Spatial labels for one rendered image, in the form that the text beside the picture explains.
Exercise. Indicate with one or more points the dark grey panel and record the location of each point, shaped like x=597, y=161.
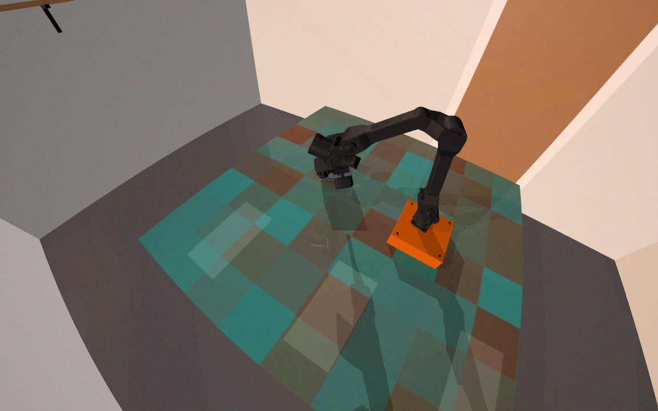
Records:
x=331, y=176

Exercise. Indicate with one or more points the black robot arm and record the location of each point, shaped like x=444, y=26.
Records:
x=447, y=130

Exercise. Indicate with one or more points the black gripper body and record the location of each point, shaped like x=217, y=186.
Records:
x=343, y=181

